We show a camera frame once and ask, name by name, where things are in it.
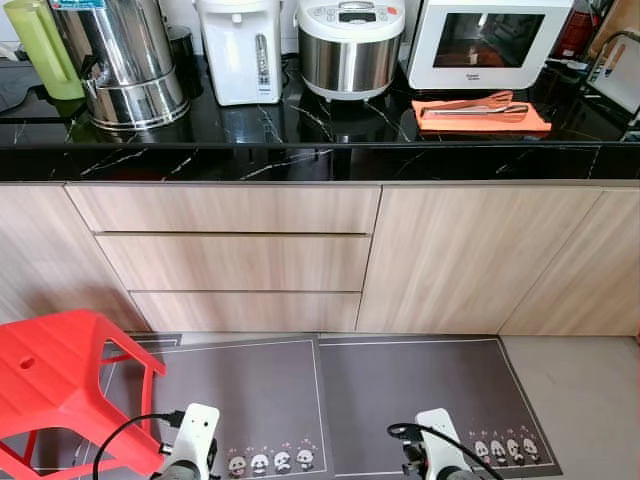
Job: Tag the red canister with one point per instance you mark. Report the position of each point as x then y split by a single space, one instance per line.
575 30

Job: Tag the orange metal tongs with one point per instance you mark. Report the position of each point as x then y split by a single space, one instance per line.
515 108

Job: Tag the stainless steel water urn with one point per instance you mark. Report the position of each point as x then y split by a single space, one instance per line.
115 40

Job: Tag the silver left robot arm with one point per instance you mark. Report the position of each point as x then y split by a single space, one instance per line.
180 473

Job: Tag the white electric water boiler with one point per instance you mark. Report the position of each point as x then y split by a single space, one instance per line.
230 50

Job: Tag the orange cloth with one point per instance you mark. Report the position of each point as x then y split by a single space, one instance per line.
480 127

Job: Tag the silver white rice cooker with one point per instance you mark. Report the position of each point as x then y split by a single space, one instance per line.
350 60

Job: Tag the white black countertop appliance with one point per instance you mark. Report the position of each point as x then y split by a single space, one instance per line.
618 75

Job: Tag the grey panda floor mat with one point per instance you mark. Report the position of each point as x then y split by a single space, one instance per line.
420 380
250 400

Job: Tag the light wooden drawer front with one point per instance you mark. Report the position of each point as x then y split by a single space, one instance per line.
230 210

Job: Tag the light wooden cabinet door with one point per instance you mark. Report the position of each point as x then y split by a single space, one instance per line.
460 260
590 280
50 250

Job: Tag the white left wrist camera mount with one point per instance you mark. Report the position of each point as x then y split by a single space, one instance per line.
195 430

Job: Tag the red plastic stool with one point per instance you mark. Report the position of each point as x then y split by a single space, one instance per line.
50 370

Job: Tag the white microwave oven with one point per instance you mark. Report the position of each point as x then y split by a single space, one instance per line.
430 50

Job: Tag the wooden cutting board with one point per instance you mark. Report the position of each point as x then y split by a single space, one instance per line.
622 12

